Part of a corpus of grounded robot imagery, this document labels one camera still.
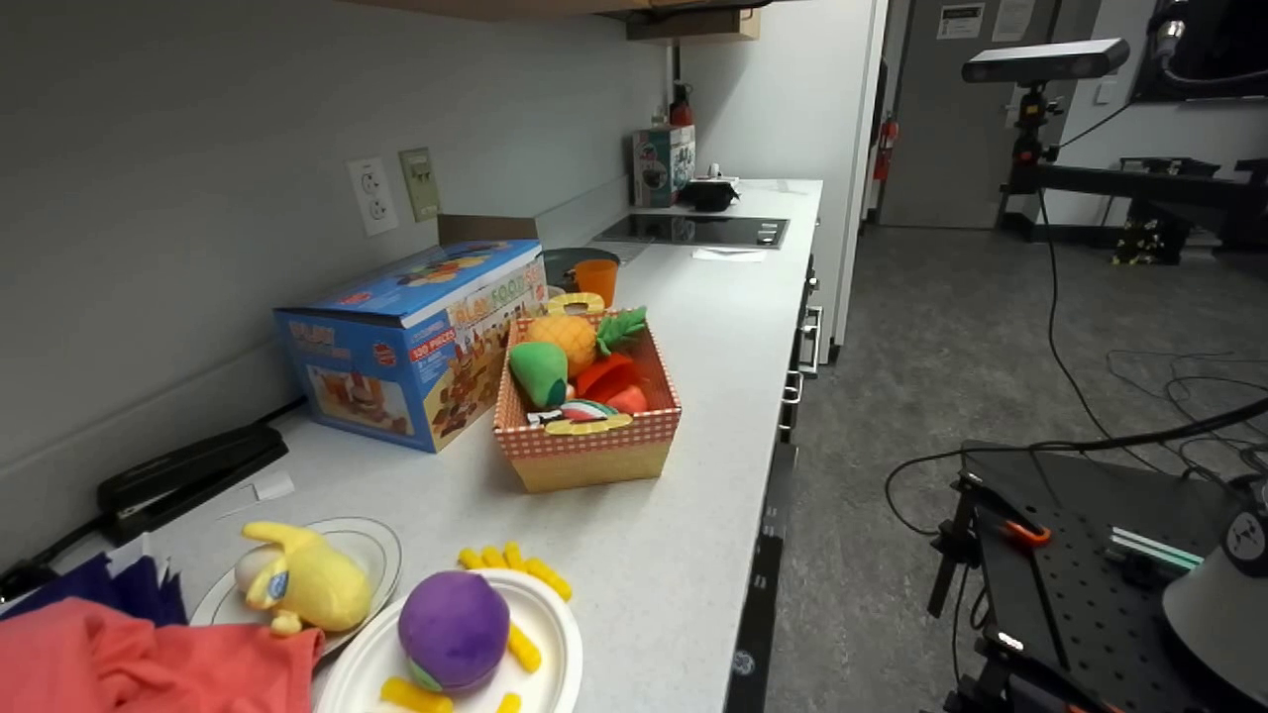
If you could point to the purple cloth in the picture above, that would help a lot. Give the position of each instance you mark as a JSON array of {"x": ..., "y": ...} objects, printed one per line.
[{"x": 143, "y": 587}]

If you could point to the black pan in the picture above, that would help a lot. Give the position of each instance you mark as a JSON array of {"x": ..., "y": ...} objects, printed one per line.
[{"x": 707, "y": 196}]

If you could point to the orange cup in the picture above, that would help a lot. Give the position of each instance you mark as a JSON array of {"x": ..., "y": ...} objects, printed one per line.
[{"x": 594, "y": 274}]

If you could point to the yellow plush toy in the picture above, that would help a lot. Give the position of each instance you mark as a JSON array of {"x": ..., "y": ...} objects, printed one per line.
[{"x": 302, "y": 581}]

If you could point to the white paper plate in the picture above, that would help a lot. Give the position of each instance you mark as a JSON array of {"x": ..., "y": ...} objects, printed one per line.
[
  {"x": 367, "y": 538},
  {"x": 540, "y": 665}
]

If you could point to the orange plush fruit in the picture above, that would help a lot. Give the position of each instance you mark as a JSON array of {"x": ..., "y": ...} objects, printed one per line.
[{"x": 577, "y": 336}]

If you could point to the grey box on counter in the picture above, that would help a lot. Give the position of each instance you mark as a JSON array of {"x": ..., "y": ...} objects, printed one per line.
[{"x": 645, "y": 169}]

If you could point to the white wall outlet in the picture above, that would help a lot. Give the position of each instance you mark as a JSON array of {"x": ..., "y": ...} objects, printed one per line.
[{"x": 373, "y": 196}]

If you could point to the black stapler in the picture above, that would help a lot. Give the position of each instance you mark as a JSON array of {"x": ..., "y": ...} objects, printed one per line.
[{"x": 171, "y": 486}]

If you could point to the green plush vegetable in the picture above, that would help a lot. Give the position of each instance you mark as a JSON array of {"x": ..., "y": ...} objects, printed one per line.
[{"x": 540, "y": 375}]

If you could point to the white paper plate right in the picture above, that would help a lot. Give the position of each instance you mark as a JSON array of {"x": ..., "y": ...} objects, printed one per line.
[{"x": 540, "y": 665}]

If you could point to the purple plush ball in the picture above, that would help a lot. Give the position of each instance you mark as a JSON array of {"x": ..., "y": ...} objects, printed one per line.
[{"x": 453, "y": 629}]

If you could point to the red checkered cardboard tray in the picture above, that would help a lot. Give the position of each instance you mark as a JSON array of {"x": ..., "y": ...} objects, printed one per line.
[{"x": 586, "y": 439}]

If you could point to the black breadboard cart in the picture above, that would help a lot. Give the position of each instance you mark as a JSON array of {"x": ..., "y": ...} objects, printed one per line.
[{"x": 1105, "y": 587}]

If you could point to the red plush pepper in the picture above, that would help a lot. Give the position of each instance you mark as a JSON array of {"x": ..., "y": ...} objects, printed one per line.
[{"x": 611, "y": 381}]

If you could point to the pink cloth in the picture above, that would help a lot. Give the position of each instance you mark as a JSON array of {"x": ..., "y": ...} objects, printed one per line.
[{"x": 87, "y": 660}]

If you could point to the blue toy box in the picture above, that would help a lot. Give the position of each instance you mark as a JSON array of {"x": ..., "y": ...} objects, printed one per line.
[{"x": 413, "y": 354}]

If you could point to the red top bottle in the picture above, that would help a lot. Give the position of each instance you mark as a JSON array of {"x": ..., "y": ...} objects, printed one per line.
[{"x": 682, "y": 134}]

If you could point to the black induction cooktop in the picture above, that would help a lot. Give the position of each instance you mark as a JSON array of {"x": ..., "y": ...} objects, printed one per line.
[{"x": 697, "y": 229}]

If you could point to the black camera on stand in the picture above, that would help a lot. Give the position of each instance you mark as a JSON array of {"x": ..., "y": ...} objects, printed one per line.
[{"x": 1047, "y": 60}]

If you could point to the white paper plate left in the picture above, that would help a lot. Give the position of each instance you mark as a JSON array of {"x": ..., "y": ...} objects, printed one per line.
[{"x": 367, "y": 538}]

